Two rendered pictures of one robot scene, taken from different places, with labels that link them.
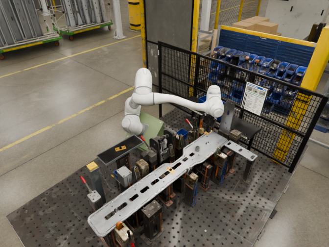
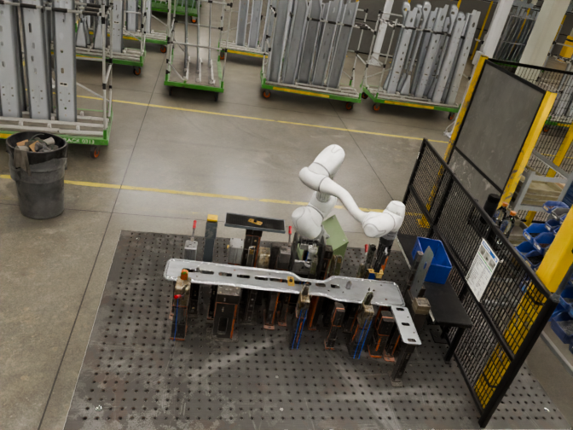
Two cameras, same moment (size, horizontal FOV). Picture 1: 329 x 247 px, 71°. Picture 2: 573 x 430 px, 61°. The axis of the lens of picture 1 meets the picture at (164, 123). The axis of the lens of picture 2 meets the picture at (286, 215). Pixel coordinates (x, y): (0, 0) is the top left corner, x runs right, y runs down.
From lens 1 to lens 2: 1.42 m
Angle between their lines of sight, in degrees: 30
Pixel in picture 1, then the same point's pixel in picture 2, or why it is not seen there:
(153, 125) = (334, 240)
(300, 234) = not seen: outside the picture
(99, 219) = (176, 266)
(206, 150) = (358, 294)
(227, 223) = (311, 392)
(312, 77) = (552, 262)
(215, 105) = (373, 218)
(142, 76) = (327, 153)
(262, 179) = (421, 397)
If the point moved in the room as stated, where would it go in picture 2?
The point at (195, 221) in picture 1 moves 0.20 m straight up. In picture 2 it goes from (276, 362) to (283, 334)
